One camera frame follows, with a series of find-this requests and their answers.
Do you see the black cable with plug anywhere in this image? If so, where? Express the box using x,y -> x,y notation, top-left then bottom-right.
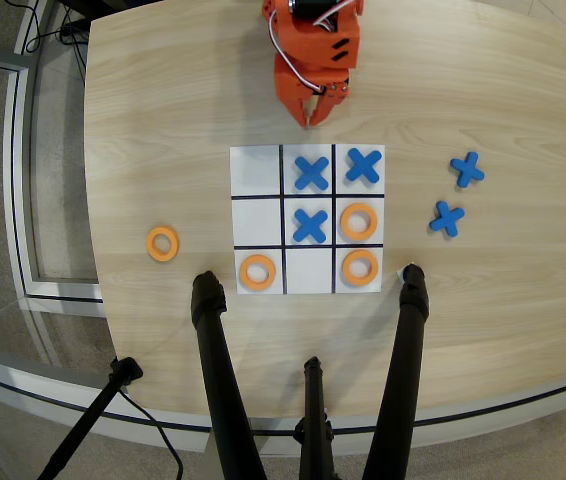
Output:
57,7 -> 89,86

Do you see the orange foam ring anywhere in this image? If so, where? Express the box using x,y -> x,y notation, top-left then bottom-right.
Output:
238,253 -> 278,292
341,248 -> 380,288
340,202 -> 379,241
145,226 -> 181,263

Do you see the thin black stand pole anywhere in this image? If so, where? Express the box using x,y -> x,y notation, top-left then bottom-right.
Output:
36,356 -> 145,480

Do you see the black cable on floor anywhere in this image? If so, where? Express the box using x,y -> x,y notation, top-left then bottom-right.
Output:
116,388 -> 185,480

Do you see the white tic-tac-toe grid sheet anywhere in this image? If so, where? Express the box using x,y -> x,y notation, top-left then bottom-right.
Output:
228,143 -> 387,296

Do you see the black tripod leg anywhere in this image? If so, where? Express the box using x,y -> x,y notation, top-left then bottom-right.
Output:
190,270 -> 269,480
292,355 -> 337,480
360,263 -> 431,480

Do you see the thin black looped cable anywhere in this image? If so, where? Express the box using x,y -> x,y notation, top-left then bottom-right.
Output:
22,0 -> 44,55

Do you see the blue foam cross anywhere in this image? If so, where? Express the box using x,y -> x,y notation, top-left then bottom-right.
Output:
293,155 -> 331,192
428,200 -> 466,239
345,147 -> 383,184
449,151 -> 486,189
292,208 -> 330,244

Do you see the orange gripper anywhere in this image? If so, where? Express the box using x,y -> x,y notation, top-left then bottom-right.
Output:
274,49 -> 351,128

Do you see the grey metal glass partition frame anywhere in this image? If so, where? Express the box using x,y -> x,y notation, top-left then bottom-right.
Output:
0,41 -> 105,304

